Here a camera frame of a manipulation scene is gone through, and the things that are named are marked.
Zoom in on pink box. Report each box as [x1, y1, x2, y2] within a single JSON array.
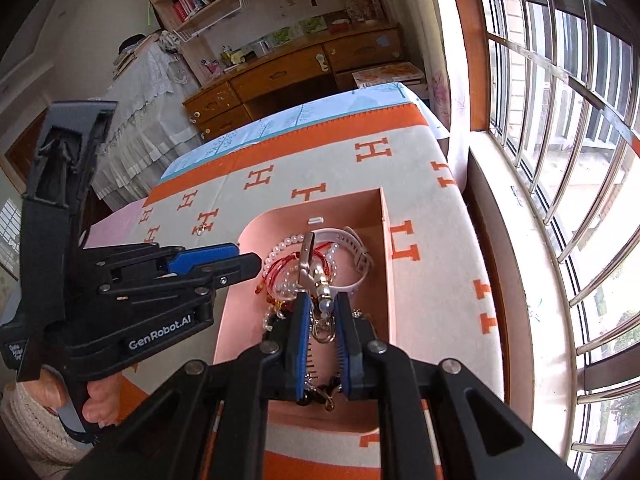
[[212, 187, 396, 434]]

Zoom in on wooden desk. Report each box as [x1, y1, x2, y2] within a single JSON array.
[[182, 24, 406, 141]]

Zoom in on row of red books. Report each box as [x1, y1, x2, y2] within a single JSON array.
[[172, 0, 214, 24]]

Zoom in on metal window grille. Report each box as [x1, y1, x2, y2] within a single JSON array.
[[470, 0, 640, 472]]

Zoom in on pink bedsheet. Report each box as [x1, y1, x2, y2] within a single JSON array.
[[87, 197, 151, 249]]

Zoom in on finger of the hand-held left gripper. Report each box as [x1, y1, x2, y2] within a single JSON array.
[[80, 242, 241, 275], [100, 253, 262, 304]]

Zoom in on glass jars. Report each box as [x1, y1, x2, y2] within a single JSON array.
[[344, 0, 386, 24]]

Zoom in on cream woven basket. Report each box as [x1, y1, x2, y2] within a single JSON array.
[[0, 382, 94, 466]]

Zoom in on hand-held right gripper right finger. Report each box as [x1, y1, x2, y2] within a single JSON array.
[[333, 291, 581, 480]]

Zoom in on person's left hand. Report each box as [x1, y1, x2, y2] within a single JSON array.
[[42, 367, 124, 431]]

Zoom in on blue printed bedsheet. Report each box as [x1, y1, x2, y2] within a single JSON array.
[[159, 82, 431, 186]]

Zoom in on stack of large books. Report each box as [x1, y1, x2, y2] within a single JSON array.
[[351, 62, 426, 90]]

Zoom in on green picture cards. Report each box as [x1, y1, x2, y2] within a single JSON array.
[[272, 15, 329, 44]]

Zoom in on red string bracelet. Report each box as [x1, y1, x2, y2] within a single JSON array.
[[254, 242, 346, 311]]

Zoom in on white pearl bracelet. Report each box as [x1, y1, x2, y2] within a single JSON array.
[[259, 279, 301, 332]]

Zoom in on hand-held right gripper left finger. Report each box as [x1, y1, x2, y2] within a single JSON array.
[[62, 291, 314, 480]]

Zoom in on brown wooden door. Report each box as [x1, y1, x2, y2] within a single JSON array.
[[4, 110, 48, 194]]

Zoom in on white lace covered furniture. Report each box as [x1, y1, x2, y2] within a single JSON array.
[[89, 35, 204, 211]]

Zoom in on pile of books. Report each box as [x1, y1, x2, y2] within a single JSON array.
[[112, 40, 151, 79]]

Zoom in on orange patterned blanket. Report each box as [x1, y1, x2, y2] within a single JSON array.
[[85, 102, 504, 480]]

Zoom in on white smartwatch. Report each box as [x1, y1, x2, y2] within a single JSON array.
[[312, 226, 374, 294]]

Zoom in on white sheer curtain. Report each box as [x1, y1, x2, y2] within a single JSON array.
[[372, 0, 476, 166]]

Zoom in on white wire basket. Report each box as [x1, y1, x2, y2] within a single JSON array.
[[172, 0, 251, 41]]

